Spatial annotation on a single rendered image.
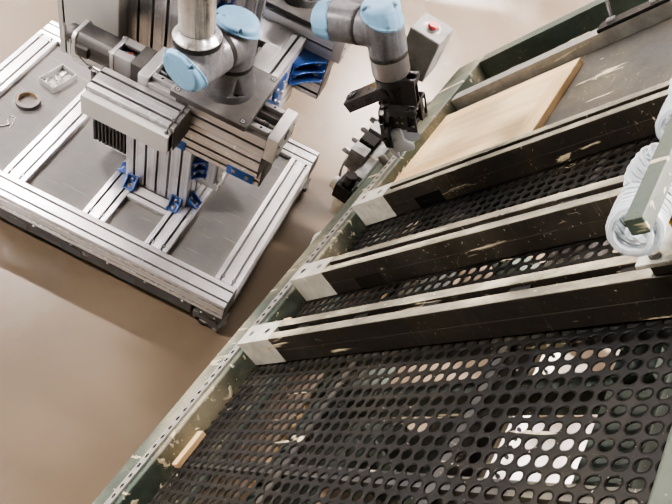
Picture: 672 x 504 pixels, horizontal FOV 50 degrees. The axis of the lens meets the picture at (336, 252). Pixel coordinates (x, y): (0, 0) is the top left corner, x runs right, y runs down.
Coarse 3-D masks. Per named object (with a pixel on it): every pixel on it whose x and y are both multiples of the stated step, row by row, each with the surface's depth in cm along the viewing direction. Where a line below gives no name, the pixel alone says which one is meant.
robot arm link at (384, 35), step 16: (368, 0) 131; (384, 0) 130; (368, 16) 130; (384, 16) 129; (400, 16) 131; (368, 32) 132; (384, 32) 131; (400, 32) 132; (368, 48) 136; (384, 48) 133; (400, 48) 134; (384, 64) 136
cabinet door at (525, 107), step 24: (552, 72) 198; (576, 72) 191; (504, 96) 208; (528, 96) 195; (552, 96) 183; (456, 120) 220; (480, 120) 205; (504, 120) 192; (528, 120) 180; (432, 144) 215; (456, 144) 201; (480, 144) 188; (408, 168) 210
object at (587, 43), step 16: (640, 16) 184; (656, 16) 182; (592, 32) 197; (608, 32) 191; (624, 32) 189; (560, 48) 204; (576, 48) 199; (592, 48) 196; (528, 64) 211; (544, 64) 207; (560, 64) 204; (496, 80) 219; (512, 80) 216; (464, 96) 229; (480, 96) 226
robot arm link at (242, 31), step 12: (216, 12) 173; (228, 12) 174; (240, 12) 176; (216, 24) 173; (228, 24) 171; (240, 24) 173; (252, 24) 175; (228, 36) 172; (240, 36) 172; (252, 36) 174; (240, 48) 174; (252, 48) 178; (240, 60) 177; (252, 60) 183
